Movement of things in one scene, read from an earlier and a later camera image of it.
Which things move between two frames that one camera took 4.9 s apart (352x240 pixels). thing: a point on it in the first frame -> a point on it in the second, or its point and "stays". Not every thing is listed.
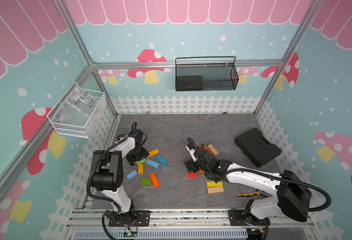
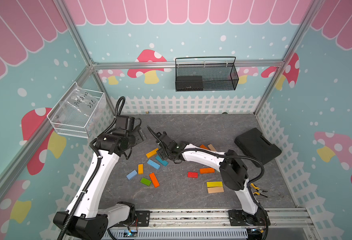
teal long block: [164, 162] stays
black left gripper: [130, 160] -> [139, 135]
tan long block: [213, 149] stays
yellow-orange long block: [153, 152] stays
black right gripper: [190, 162] -> [160, 151]
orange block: [200, 146] stays
